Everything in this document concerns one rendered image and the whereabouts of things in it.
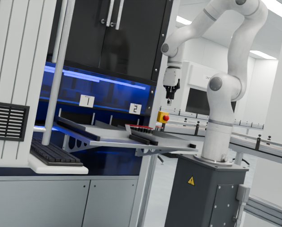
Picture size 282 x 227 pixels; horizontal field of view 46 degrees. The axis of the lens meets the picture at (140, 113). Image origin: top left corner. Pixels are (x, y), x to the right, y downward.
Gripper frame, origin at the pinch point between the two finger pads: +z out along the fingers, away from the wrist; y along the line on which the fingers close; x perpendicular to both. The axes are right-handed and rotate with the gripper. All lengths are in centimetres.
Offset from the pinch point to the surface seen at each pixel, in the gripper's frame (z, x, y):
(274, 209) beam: 67, 84, 29
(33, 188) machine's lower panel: 56, -62, -26
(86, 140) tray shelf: 23, -57, 11
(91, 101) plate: 8.7, -34.9, -24.9
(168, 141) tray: 23.4, -9.2, 12.6
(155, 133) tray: 25.1, 7.9, -15.9
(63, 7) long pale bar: -35, -60, -18
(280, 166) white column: 49, 144, 0
